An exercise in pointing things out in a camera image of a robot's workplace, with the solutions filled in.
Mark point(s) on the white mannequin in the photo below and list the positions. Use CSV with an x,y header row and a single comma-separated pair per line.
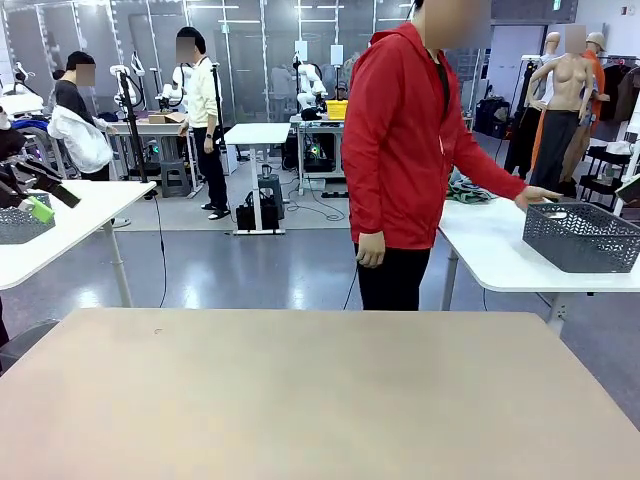
x,y
551,50

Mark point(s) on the green cloth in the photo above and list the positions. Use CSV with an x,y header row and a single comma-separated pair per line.
x,y
467,192

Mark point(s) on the grey plastic basket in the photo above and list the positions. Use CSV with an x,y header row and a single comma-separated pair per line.
x,y
575,250
20,231

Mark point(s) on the black pole stand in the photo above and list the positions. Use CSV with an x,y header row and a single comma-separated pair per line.
x,y
216,100

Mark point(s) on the white rectangular panel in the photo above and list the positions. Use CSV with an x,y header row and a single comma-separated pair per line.
x,y
301,51
337,55

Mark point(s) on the black shelf cart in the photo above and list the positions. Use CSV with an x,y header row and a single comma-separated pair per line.
x,y
607,167

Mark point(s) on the grey plastic step stool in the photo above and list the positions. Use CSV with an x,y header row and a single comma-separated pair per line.
x,y
176,180
270,192

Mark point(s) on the person in red jacket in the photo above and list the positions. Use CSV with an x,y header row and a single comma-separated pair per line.
x,y
395,150

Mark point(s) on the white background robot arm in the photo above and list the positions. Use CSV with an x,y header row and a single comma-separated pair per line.
x,y
22,97
136,62
310,77
177,85

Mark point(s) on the person in cream shirt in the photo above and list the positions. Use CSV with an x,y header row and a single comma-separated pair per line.
x,y
200,100

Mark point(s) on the black luggage bags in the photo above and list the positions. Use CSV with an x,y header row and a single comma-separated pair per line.
x,y
490,117

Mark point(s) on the person's right hand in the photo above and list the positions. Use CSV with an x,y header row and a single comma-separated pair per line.
x,y
371,250

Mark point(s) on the black power strip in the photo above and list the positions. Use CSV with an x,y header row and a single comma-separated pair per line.
x,y
335,194

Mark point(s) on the yellow box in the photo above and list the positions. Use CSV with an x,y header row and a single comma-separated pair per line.
x,y
337,110

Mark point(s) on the person in grey top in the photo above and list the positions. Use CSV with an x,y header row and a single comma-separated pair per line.
x,y
70,105

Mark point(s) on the metal frame workbench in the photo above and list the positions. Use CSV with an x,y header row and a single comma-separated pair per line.
x,y
320,125

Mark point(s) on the black bag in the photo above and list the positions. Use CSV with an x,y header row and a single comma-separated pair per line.
x,y
247,215

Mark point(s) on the dark clothes on rack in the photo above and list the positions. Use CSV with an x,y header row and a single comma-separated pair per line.
x,y
625,95

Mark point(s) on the cardboard box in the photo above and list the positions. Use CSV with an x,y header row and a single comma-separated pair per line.
x,y
167,118

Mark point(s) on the white standing desk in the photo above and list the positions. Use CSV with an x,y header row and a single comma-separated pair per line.
x,y
257,132

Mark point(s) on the white side table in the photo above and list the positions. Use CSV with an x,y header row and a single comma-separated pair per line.
x,y
490,250
90,210

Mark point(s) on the black hanging trousers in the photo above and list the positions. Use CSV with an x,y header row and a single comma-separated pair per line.
x,y
520,145

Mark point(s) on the mannequin with beige hat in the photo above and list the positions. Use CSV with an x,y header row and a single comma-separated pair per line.
x,y
595,42

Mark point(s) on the white background workbench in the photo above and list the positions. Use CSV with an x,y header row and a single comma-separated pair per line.
x,y
150,127

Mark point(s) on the dark grey stool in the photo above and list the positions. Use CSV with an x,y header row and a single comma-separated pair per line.
x,y
25,345

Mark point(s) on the black tripod stand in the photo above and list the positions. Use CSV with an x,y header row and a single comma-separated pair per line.
x,y
131,115

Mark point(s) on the person's left forearm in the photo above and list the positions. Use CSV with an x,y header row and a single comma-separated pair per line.
x,y
495,177

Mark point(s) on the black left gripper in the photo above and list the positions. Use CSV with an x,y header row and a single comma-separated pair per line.
x,y
12,185

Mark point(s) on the person's right forearm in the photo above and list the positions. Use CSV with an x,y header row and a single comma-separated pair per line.
x,y
367,210

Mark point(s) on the person's left hand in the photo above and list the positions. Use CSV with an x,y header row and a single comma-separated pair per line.
x,y
535,197

